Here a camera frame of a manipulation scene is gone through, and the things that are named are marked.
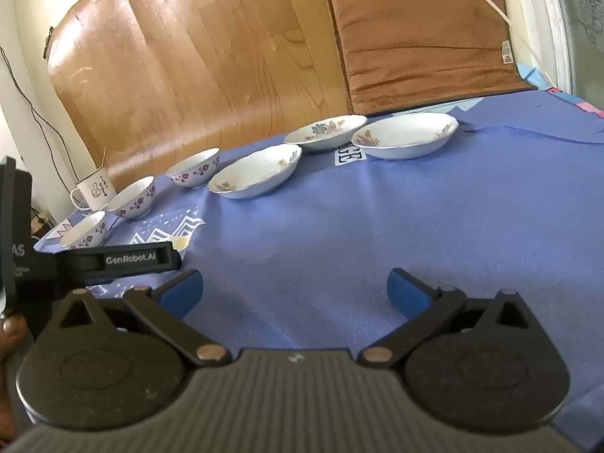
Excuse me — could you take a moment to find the small white floral bowl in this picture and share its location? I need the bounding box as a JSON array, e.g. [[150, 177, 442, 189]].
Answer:
[[166, 148, 222, 190], [108, 176, 156, 221], [60, 211, 110, 250]]

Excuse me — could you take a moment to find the blue printed blanket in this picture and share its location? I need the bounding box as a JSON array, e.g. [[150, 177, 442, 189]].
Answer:
[[33, 87, 604, 453]]

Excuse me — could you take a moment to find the white cable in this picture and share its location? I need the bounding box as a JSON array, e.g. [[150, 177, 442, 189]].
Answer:
[[453, 0, 567, 90]]

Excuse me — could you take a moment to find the white plate brown floral print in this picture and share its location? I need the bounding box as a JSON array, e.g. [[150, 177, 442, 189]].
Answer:
[[208, 144, 303, 200]]

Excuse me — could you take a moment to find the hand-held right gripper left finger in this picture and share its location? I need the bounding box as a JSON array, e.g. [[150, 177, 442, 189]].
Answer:
[[59, 270, 232, 367]]

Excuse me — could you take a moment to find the white window frame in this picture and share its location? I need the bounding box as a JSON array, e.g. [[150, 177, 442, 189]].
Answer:
[[519, 0, 604, 105]]

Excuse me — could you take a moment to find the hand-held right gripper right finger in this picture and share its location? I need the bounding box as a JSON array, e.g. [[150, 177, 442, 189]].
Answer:
[[359, 268, 532, 367]]

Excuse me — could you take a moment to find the person's left hand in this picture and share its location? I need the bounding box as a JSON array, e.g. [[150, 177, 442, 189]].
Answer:
[[0, 314, 29, 449]]

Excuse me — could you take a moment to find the white enamel mug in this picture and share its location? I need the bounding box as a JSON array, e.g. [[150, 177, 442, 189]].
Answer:
[[71, 167, 118, 212]]

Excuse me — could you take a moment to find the white plate blue flower print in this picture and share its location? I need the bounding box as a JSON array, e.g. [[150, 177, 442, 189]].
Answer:
[[284, 114, 369, 153]]

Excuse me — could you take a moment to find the wood-pattern laminate sheet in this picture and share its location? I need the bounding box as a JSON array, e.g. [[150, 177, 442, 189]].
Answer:
[[45, 0, 352, 190]]

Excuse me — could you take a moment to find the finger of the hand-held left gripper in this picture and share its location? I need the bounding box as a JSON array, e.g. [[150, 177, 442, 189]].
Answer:
[[55, 240, 183, 289]]

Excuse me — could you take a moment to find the brown seat cushion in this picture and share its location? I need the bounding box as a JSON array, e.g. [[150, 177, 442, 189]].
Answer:
[[328, 0, 539, 115]]

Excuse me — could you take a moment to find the large white floral plate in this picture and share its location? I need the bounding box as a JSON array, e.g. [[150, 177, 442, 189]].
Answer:
[[350, 112, 459, 160]]

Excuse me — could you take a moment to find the thin black cable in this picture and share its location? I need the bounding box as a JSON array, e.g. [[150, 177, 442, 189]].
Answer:
[[0, 46, 81, 185]]

